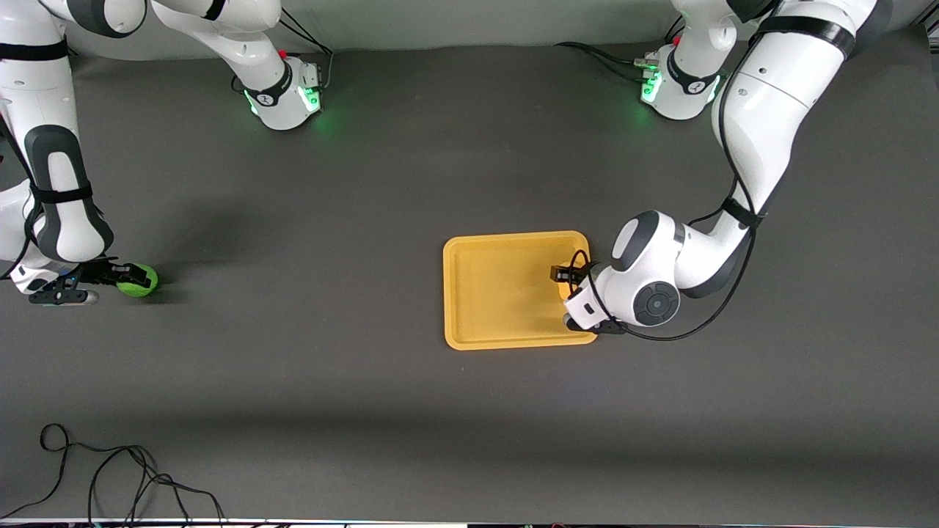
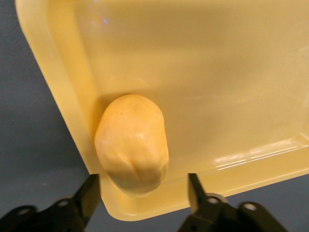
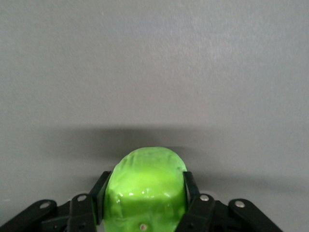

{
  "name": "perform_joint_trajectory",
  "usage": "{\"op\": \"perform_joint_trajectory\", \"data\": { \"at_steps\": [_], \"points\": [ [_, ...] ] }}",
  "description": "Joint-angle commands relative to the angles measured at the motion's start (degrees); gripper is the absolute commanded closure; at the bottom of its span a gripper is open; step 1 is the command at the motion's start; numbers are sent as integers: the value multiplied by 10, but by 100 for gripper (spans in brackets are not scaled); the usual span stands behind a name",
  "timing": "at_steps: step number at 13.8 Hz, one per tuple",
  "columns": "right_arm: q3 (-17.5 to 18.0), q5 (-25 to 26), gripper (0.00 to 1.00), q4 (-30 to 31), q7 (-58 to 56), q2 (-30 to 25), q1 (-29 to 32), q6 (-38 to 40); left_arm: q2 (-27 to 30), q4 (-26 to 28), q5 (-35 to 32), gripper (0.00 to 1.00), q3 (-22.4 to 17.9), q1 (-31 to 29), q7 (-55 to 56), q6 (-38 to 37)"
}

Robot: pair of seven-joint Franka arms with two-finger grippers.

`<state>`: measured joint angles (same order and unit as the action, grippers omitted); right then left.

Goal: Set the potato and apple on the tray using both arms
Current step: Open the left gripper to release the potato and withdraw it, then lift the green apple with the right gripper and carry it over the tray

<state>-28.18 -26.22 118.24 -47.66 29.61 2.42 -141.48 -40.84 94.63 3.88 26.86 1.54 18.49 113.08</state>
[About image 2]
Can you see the yellow plastic tray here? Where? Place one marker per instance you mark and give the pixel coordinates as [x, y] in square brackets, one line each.
[193, 84]

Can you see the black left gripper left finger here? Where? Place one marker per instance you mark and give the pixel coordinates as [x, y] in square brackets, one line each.
[82, 203]

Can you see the yellow potato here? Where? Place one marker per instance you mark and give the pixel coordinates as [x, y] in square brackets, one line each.
[131, 145]

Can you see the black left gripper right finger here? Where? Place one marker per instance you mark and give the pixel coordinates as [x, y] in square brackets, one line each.
[205, 207]

